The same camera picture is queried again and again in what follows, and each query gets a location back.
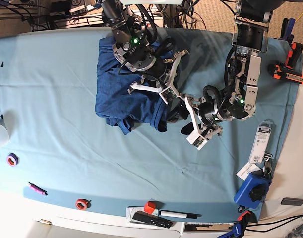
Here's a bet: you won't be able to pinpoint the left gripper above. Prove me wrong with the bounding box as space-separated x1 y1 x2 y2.
166 95 223 151

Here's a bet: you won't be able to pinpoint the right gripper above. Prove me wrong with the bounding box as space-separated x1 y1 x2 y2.
127 49 189 105

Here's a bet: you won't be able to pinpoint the blue t-shirt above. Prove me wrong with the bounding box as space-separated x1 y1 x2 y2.
95 36 167 135

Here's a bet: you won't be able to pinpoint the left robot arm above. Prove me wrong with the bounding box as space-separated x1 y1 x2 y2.
160 0 273 150

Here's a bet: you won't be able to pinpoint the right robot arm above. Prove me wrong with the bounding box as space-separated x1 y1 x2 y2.
100 0 189 104

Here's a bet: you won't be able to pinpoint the grey blister package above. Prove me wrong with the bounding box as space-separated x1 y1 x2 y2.
248 120 273 164

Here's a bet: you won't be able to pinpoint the white paper card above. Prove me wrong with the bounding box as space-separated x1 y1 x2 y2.
236 162 261 181

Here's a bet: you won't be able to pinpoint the red cube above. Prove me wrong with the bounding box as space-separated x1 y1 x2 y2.
144 201 156 214

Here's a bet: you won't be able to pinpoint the keys with carabiner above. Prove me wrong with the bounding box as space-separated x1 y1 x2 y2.
262 153 273 179

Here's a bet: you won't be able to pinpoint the white black marker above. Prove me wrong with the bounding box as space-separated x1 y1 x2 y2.
159 210 200 219

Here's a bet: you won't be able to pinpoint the blue box black knob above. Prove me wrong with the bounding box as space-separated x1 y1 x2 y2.
234 172 272 209

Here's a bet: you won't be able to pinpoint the black remote control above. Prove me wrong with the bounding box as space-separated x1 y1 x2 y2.
132 211 173 229

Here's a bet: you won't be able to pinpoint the blue spring clamp bottom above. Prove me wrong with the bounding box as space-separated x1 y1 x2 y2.
218 211 252 238

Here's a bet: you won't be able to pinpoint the light blue table cloth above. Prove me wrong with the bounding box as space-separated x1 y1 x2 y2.
0 27 298 223

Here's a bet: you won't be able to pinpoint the orange black upright clamp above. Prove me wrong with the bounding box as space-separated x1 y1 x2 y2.
285 42 303 69

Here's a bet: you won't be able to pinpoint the grey small device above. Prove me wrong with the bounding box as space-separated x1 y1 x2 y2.
281 197 303 206

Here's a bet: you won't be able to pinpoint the red tape roll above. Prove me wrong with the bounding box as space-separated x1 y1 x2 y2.
75 199 91 211

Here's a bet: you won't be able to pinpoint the blue black clamp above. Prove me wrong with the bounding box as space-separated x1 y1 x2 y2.
279 18 296 40

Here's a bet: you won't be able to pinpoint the pink marker pen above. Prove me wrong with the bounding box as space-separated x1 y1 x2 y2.
28 182 48 196

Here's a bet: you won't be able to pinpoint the purple tape roll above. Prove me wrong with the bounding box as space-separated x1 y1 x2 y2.
6 153 19 167

